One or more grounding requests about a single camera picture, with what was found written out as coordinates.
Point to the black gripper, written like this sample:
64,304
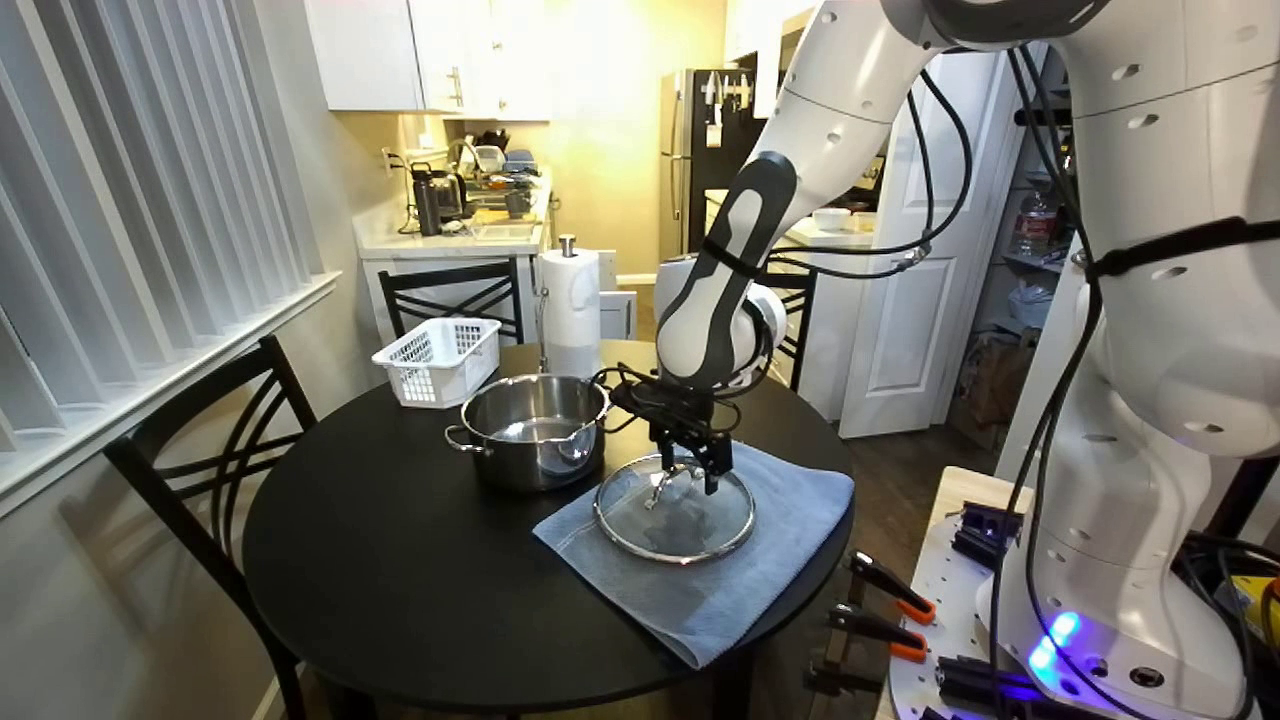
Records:
682,406

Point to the round glass pot lid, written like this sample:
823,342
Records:
672,519

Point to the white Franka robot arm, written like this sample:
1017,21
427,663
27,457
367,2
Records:
1174,334

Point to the silver steel cooking pot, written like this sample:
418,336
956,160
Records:
534,435

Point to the blue folded cloth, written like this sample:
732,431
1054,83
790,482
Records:
744,587

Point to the small white counter cabinet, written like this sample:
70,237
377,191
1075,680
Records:
827,334

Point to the white paper towel roll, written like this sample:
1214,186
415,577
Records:
568,313

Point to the white panel door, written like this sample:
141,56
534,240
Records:
906,334

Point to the white plastic basket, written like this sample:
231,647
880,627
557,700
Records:
435,360

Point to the robot mounting platform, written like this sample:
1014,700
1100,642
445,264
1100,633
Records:
935,587

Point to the white kitchen counter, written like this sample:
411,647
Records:
445,244

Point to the black refrigerator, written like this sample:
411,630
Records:
704,120

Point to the black coffee maker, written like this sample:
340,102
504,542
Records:
436,203

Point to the white upper kitchen cabinets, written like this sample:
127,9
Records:
427,55

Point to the white vertical window blinds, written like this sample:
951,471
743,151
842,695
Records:
122,203

